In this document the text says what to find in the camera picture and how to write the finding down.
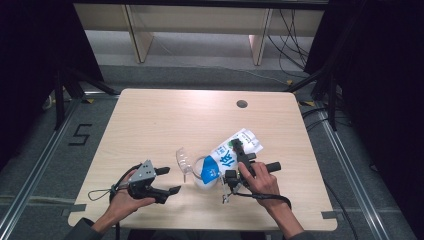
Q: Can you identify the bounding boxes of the dark curtain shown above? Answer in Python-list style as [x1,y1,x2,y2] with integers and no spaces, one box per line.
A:
[0,0,105,171]
[303,0,424,239]

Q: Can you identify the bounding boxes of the black tape floor marking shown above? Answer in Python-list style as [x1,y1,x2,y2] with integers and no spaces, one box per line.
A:
[68,123,93,147]

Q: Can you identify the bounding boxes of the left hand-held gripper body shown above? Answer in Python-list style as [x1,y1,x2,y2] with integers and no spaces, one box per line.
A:
[128,159,161,201]

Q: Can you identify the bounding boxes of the black floor cables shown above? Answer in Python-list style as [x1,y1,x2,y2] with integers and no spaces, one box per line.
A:
[300,105,352,132]

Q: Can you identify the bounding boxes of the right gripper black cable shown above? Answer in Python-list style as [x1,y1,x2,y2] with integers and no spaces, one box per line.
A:
[233,191,294,211]

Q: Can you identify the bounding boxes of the person's left hand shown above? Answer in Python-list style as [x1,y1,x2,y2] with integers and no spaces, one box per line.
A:
[103,169,156,225]

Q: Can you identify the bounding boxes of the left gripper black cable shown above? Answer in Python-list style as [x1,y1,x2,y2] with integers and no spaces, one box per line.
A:
[87,163,143,240]

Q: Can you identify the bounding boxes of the hanging black cables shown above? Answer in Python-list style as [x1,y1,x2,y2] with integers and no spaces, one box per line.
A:
[266,9,313,79]

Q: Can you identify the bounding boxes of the white and blue milk bag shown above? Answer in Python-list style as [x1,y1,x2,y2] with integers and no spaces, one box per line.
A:
[199,127,265,186]

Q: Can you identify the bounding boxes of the metal floor rail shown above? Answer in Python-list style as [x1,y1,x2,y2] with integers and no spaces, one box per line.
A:
[0,98,83,236]
[314,101,392,240]

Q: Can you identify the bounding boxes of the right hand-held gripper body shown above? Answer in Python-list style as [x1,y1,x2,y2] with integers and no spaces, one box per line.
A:
[219,152,283,205]

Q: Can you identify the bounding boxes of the person's right hand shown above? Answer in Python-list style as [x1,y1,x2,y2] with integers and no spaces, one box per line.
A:
[237,161,285,211]

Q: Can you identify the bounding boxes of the black metal stand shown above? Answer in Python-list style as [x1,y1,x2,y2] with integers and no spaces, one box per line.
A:
[284,66,338,132]
[54,66,118,132]

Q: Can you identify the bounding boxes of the light wooden shelf unit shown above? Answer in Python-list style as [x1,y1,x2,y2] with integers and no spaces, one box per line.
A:
[73,3,326,67]

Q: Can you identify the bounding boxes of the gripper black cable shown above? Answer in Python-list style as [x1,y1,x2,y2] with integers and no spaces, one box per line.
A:
[87,163,143,240]
[233,191,294,211]

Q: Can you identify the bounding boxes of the clear jug with hinged lid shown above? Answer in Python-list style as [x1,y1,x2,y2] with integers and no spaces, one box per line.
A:
[175,146,223,192]

